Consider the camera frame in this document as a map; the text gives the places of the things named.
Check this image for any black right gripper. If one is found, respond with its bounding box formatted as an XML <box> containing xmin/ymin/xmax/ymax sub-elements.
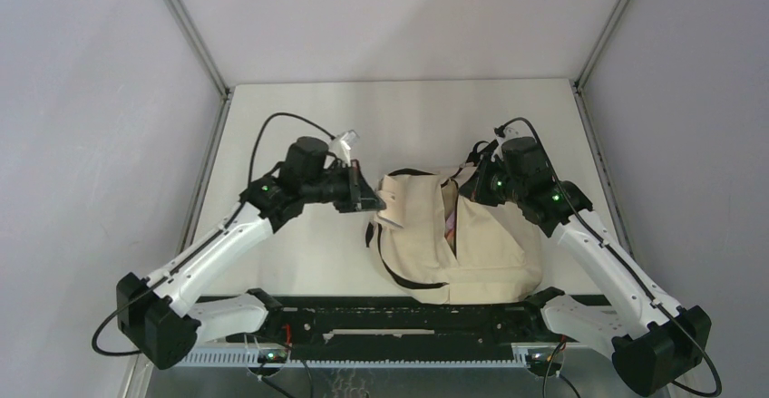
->
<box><xmin>457</xmin><ymin>152</ymin><xmax>524</xmax><ymax>207</ymax></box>

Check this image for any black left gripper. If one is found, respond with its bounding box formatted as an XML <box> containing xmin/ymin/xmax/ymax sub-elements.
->
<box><xmin>302</xmin><ymin>160</ymin><xmax>386</xmax><ymax>213</ymax></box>

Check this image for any cream canvas student bag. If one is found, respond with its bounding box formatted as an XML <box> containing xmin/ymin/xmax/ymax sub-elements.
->
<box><xmin>365</xmin><ymin>141</ymin><xmax>543</xmax><ymax>305</ymax></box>

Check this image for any pink highlighter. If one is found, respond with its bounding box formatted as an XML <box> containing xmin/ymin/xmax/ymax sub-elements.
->
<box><xmin>444</xmin><ymin>204</ymin><xmax>457</xmax><ymax>248</ymax></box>

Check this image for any tan small wallet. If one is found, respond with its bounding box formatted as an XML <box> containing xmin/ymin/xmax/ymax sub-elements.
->
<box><xmin>374</xmin><ymin>175</ymin><xmax>411</xmax><ymax>230</ymax></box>

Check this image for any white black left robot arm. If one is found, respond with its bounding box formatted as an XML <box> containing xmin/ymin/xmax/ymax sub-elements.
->
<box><xmin>116</xmin><ymin>131</ymin><xmax>386</xmax><ymax>370</ymax></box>

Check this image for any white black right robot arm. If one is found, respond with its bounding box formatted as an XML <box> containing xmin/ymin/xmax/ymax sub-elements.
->
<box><xmin>459</xmin><ymin>137</ymin><xmax>723</xmax><ymax>397</ymax></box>

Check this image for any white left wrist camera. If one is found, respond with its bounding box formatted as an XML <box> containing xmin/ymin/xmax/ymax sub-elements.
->
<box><xmin>329</xmin><ymin>130</ymin><xmax>360</xmax><ymax>166</ymax></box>

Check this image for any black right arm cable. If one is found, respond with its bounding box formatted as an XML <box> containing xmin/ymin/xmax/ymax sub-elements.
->
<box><xmin>493</xmin><ymin>117</ymin><xmax>724</xmax><ymax>398</ymax></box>

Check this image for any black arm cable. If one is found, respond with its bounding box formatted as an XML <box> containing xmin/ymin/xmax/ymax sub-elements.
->
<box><xmin>91</xmin><ymin>112</ymin><xmax>337</xmax><ymax>359</ymax></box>
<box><xmin>493</xmin><ymin>117</ymin><xmax>724</xmax><ymax>398</ymax></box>

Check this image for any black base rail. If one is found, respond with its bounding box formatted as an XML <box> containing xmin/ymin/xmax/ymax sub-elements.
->
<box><xmin>223</xmin><ymin>296</ymin><xmax>562</xmax><ymax>365</ymax></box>

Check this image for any aluminium frame right post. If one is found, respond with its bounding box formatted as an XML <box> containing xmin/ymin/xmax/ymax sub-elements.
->
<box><xmin>573</xmin><ymin>0</ymin><xmax>632</xmax><ymax>93</ymax></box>

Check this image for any aluminium frame post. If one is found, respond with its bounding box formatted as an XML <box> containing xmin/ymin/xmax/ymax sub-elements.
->
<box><xmin>573</xmin><ymin>0</ymin><xmax>632</xmax><ymax>93</ymax></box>
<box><xmin>162</xmin><ymin>0</ymin><xmax>229</xmax><ymax>101</ymax></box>

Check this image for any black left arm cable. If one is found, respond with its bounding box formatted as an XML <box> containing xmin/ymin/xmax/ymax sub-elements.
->
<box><xmin>91</xmin><ymin>112</ymin><xmax>337</xmax><ymax>359</ymax></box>

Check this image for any aluminium frame left post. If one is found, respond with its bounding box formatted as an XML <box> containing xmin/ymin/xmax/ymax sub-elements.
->
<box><xmin>162</xmin><ymin>0</ymin><xmax>229</xmax><ymax>101</ymax></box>

